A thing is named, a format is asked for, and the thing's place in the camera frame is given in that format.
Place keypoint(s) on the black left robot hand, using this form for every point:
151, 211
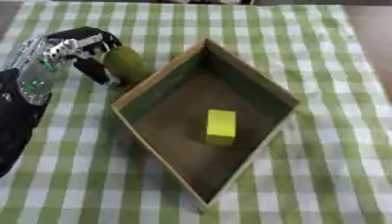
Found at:
97, 43

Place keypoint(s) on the green cylinder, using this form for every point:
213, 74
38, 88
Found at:
125, 65

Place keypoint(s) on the tan cardboard box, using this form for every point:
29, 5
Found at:
204, 116

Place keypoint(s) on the yellow rectangular block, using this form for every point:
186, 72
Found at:
221, 127

